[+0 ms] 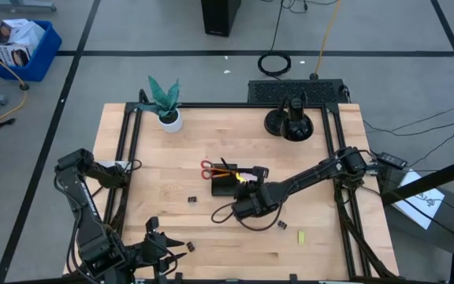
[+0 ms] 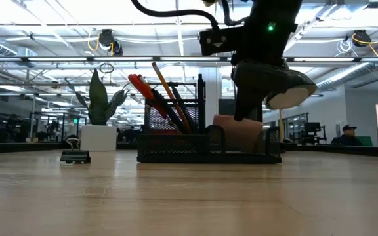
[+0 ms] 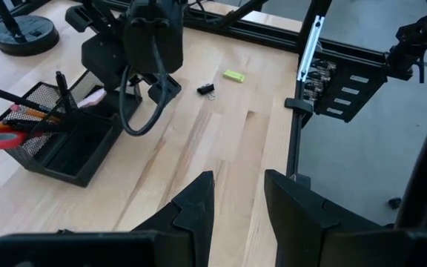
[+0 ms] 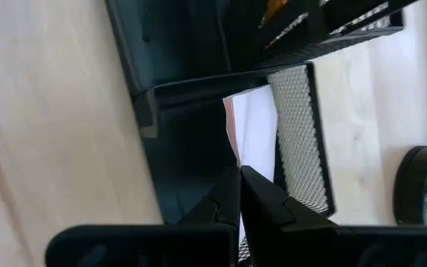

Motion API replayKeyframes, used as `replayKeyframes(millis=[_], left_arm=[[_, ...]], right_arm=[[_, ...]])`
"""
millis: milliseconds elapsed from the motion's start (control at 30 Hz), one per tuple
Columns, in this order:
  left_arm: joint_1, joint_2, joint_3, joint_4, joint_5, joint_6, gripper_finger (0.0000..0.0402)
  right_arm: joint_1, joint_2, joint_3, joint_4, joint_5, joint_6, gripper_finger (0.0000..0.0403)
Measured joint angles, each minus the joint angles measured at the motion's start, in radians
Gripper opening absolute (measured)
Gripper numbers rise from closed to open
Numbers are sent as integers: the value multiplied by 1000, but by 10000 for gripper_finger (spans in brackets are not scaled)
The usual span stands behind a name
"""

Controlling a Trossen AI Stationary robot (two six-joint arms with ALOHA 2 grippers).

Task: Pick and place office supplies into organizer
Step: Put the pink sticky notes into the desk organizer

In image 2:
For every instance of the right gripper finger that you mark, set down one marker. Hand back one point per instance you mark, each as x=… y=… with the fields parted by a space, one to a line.
x=255 y=109
x=241 y=108

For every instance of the pink sticky note pad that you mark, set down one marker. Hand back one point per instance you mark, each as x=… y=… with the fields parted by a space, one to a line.
x=238 y=134

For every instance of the black binder clip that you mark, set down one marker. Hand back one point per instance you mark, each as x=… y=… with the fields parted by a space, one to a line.
x=75 y=156

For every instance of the black mesh desk organizer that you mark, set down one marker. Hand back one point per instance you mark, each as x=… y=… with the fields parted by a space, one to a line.
x=172 y=147

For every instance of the black background monitor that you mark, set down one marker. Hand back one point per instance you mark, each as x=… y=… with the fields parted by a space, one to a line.
x=225 y=106

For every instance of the black desk lamp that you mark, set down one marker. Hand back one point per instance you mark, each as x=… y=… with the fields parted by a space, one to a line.
x=294 y=91

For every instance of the person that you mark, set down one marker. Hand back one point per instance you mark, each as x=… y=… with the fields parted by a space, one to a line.
x=348 y=137

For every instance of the green snake plant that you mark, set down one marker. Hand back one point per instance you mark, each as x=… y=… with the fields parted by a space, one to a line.
x=97 y=98

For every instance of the white plant pot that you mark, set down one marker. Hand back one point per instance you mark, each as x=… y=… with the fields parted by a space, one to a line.
x=98 y=139

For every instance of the black metal table frame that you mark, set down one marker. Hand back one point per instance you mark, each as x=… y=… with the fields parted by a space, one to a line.
x=18 y=148

